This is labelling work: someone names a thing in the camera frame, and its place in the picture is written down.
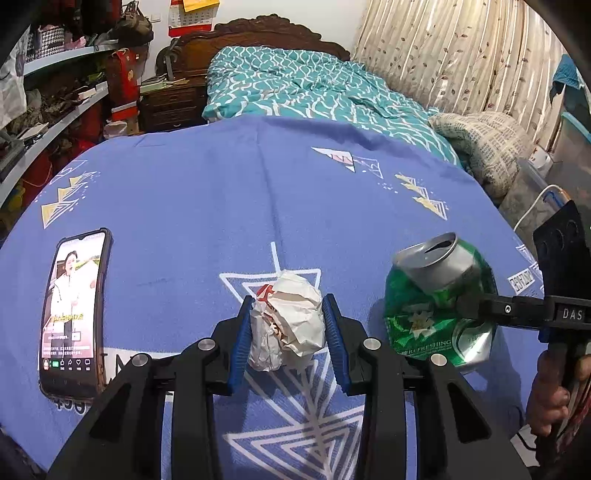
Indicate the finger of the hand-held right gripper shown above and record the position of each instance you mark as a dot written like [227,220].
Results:
[508,310]

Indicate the hanging blue cloth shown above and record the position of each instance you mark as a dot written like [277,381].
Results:
[565,74]

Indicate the red yellow wall calendar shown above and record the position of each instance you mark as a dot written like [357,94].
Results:
[189,18]

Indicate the black smartphone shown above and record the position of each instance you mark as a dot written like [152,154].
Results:
[69,314]

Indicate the white paper ball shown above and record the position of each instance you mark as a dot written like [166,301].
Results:
[291,318]

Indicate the white floral cloth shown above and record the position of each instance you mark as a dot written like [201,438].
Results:
[11,87]

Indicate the red gift bag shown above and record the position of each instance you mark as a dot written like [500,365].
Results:
[124,83]

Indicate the beige leaf print curtain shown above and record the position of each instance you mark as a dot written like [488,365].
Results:
[438,55]

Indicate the grey patterned pillow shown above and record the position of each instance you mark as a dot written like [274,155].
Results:
[485,143]

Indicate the dark wooden nightstand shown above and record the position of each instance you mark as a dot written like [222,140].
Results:
[171,108]

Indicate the crushed green drink can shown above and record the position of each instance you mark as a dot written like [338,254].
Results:
[415,323]

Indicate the blue printed blanket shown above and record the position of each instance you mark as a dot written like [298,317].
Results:
[207,194]

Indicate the teal patterned quilt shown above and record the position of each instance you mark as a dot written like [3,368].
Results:
[300,87]

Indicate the grey wall shelf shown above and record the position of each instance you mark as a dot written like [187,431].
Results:
[60,124]

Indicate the person's right hand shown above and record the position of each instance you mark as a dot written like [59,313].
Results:
[545,401]

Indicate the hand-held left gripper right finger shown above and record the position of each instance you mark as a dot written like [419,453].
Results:
[334,341]

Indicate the translucent plastic storage box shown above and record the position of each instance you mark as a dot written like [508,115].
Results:
[519,196]

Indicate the teal lid storage box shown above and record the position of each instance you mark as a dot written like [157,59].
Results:
[575,143]

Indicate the brown handbag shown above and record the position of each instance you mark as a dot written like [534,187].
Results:
[131,25]

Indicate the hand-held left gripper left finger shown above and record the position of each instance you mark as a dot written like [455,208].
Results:
[240,341]

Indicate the pile of bags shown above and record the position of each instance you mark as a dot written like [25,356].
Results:
[51,39]

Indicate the carved wooden headboard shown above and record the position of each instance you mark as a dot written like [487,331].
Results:
[258,34]

